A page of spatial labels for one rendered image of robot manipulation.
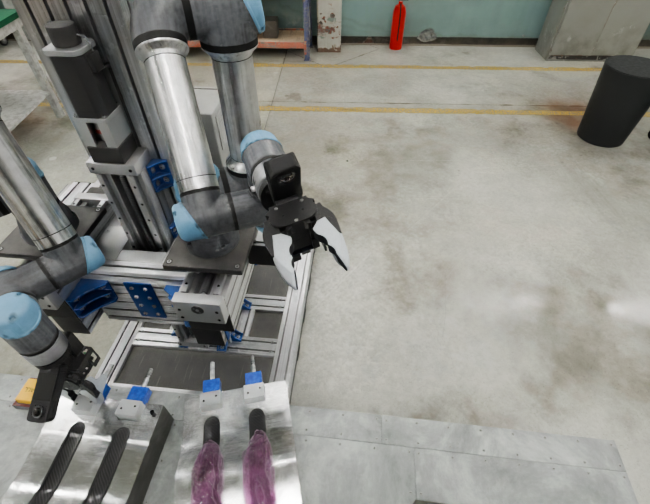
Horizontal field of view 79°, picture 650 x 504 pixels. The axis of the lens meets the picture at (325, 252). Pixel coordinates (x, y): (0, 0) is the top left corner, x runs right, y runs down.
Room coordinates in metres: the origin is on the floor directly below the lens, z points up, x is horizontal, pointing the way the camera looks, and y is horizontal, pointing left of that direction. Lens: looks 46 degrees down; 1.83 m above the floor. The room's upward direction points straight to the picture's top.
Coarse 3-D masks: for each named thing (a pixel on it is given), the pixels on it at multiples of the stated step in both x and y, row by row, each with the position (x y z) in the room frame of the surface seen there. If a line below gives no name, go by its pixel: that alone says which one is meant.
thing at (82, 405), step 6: (108, 366) 0.49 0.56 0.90; (108, 372) 0.48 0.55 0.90; (108, 390) 0.43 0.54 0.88; (78, 396) 0.40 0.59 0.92; (84, 396) 0.40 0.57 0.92; (78, 402) 0.39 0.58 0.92; (84, 402) 0.39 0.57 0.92; (90, 402) 0.39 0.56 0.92; (72, 408) 0.37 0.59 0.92; (78, 408) 0.37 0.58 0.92; (84, 408) 0.37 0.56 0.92; (90, 408) 0.37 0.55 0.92; (96, 408) 0.38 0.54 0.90; (78, 414) 0.37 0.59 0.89; (84, 414) 0.37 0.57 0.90; (90, 414) 0.37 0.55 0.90
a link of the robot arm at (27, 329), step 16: (0, 304) 0.42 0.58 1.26; (16, 304) 0.42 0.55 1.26; (32, 304) 0.43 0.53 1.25; (0, 320) 0.39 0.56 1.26; (16, 320) 0.39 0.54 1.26; (32, 320) 0.40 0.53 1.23; (48, 320) 0.43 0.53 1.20; (0, 336) 0.38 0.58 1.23; (16, 336) 0.38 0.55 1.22; (32, 336) 0.39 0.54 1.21; (48, 336) 0.41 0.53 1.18; (32, 352) 0.38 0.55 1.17
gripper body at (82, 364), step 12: (72, 336) 0.46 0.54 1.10; (72, 348) 0.44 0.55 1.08; (84, 348) 0.46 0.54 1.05; (60, 360) 0.39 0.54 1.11; (72, 360) 0.42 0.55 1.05; (84, 360) 0.43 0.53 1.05; (96, 360) 0.45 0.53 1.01; (72, 372) 0.40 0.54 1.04; (84, 372) 0.42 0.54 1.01; (72, 384) 0.38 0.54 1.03
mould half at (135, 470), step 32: (64, 416) 0.37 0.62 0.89; (96, 416) 0.37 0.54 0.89; (160, 416) 0.37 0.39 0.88; (32, 448) 0.30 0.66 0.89; (96, 448) 0.30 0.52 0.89; (128, 448) 0.30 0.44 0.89; (160, 448) 0.32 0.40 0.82; (32, 480) 0.23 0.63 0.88; (64, 480) 0.23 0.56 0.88; (128, 480) 0.23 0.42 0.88
